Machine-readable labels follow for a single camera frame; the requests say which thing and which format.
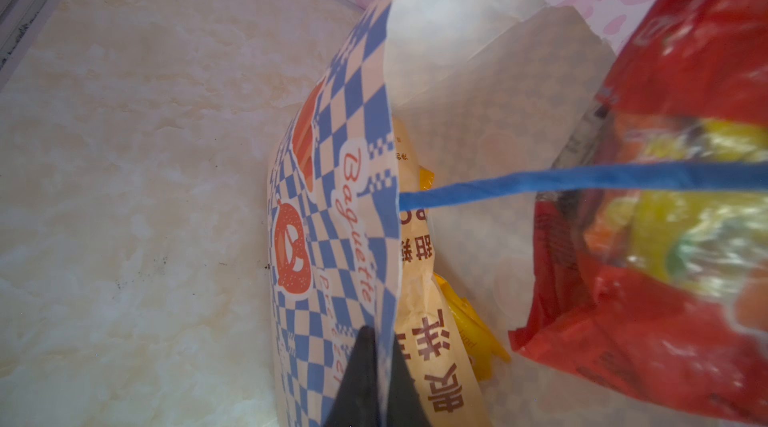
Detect red fruit candy bag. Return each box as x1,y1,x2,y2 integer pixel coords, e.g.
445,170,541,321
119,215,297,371
509,0,767,426

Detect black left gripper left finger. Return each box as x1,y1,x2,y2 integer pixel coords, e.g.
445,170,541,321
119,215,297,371
323,326,380,427

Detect orange taro chips bag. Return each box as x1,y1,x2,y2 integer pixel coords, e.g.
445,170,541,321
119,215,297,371
392,117,492,427

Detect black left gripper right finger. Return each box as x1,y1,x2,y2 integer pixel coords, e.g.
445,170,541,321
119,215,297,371
381,340,431,427

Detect blue checkered paper bag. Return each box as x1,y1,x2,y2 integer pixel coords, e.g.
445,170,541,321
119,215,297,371
267,0,761,426

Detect yellow mango candy bag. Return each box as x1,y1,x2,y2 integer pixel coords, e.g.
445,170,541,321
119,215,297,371
418,166,512,383

